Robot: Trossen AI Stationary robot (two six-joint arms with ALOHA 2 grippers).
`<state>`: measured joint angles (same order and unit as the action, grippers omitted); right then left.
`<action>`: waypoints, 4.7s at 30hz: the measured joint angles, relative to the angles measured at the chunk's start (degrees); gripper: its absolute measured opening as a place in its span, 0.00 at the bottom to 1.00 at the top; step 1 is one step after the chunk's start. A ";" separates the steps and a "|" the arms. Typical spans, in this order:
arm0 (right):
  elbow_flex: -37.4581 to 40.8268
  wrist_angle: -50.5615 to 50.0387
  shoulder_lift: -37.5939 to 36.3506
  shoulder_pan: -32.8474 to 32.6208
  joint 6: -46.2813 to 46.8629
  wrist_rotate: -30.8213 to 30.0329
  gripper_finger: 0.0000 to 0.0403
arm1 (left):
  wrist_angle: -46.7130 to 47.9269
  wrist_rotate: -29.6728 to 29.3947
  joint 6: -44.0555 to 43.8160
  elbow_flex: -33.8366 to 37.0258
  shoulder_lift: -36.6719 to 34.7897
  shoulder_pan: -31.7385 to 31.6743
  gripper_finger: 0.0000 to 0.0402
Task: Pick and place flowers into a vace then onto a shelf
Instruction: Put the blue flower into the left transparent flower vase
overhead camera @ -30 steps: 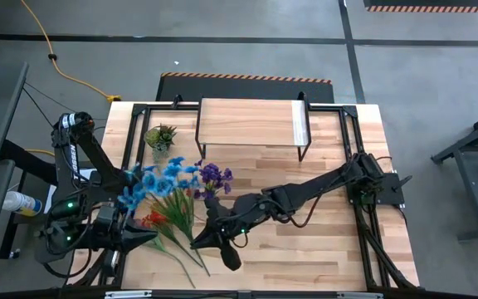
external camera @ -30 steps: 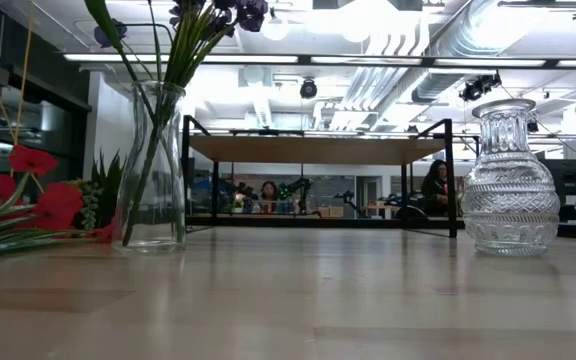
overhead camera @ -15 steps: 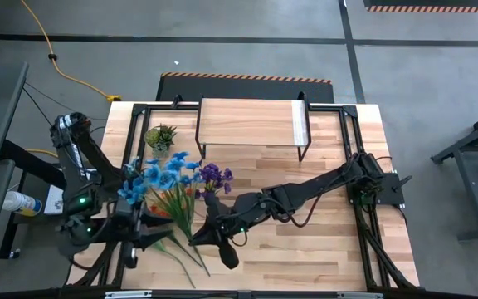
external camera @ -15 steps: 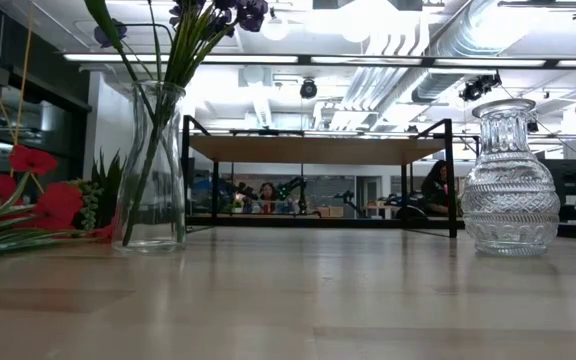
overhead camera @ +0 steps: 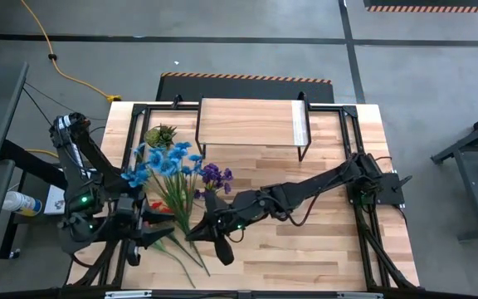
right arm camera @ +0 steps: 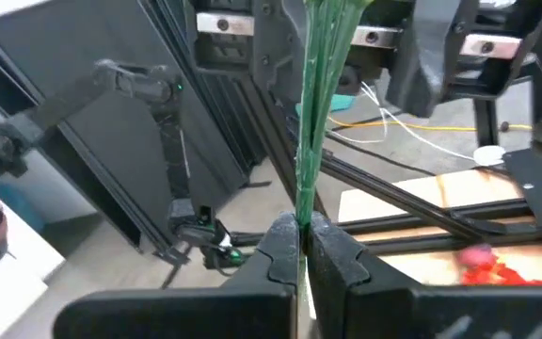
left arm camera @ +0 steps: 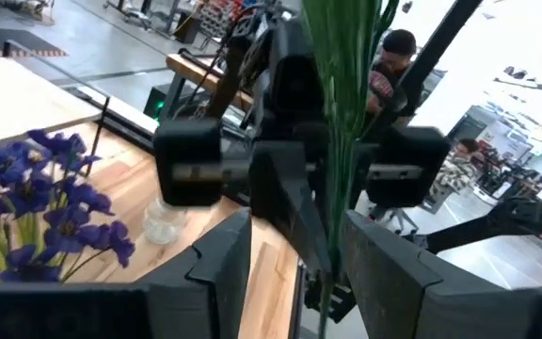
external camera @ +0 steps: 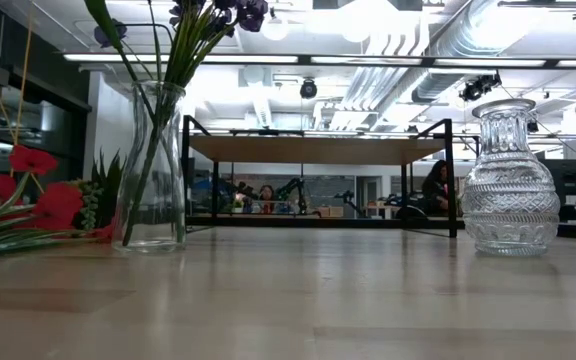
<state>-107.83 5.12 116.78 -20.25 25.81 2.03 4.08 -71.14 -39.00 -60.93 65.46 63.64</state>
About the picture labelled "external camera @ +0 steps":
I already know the cut crystal glass vase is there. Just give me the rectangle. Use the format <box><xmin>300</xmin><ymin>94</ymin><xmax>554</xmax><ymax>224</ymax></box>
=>
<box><xmin>461</xmin><ymin>98</ymin><xmax>562</xmax><ymax>258</ymax></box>

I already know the green artificial succulent plant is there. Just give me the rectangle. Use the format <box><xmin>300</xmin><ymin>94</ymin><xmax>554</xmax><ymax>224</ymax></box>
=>
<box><xmin>70</xmin><ymin>149</ymin><xmax>129</xmax><ymax>231</ymax></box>

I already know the black round overhead camera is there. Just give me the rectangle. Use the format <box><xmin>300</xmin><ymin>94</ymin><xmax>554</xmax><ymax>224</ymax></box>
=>
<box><xmin>299</xmin><ymin>77</ymin><xmax>319</xmax><ymax>100</ymax></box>

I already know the long overhead light bar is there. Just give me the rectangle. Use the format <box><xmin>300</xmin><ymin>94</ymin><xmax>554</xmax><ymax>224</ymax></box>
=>
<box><xmin>62</xmin><ymin>52</ymin><xmax>576</xmax><ymax>70</ymax></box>

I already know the purple artificial flower bunch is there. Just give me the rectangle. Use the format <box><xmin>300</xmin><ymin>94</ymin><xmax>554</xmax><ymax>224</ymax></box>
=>
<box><xmin>92</xmin><ymin>0</ymin><xmax>270</xmax><ymax>247</ymax></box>

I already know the round white ceiling lamp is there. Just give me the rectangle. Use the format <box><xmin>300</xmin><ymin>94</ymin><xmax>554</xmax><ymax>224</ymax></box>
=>
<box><xmin>261</xmin><ymin>14</ymin><xmax>291</xmax><ymax>42</ymax></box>

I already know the silver ceiling air duct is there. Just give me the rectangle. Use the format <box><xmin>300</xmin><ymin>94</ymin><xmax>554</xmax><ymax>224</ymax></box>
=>
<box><xmin>410</xmin><ymin>0</ymin><xmax>524</xmax><ymax>104</ymax></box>

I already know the cardboard box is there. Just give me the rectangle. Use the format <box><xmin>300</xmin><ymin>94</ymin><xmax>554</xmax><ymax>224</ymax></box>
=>
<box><xmin>311</xmin><ymin>205</ymin><xmax>345</xmax><ymax>219</ymax></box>

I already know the black ceiling spotlight cluster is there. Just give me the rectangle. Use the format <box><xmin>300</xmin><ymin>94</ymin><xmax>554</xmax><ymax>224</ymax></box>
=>
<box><xmin>459</xmin><ymin>73</ymin><xmax>503</xmax><ymax>103</ymax></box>

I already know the black aluminium rig frame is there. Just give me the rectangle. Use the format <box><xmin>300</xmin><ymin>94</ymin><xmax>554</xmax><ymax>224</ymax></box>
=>
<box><xmin>186</xmin><ymin>214</ymin><xmax>576</xmax><ymax>240</ymax></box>

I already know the wooden shelf with black frame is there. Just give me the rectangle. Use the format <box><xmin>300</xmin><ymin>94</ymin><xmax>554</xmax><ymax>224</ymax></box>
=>
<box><xmin>180</xmin><ymin>114</ymin><xmax>459</xmax><ymax>239</ymax></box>

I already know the black ceiling track rail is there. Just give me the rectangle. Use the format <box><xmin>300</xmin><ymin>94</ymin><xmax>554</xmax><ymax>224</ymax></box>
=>
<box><xmin>497</xmin><ymin>0</ymin><xmax>576</xmax><ymax>21</ymax></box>

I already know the red artificial flower bunch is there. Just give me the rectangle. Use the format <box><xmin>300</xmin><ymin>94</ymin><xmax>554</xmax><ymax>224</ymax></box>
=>
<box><xmin>0</xmin><ymin>143</ymin><xmax>119</xmax><ymax>261</ymax></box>

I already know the smooth clear glass vase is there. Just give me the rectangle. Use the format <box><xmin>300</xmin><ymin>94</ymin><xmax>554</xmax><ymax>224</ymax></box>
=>
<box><xmin>111</xmin><ymin>80</ymin><xmax>188</xmax><ymax>254</ymax></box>

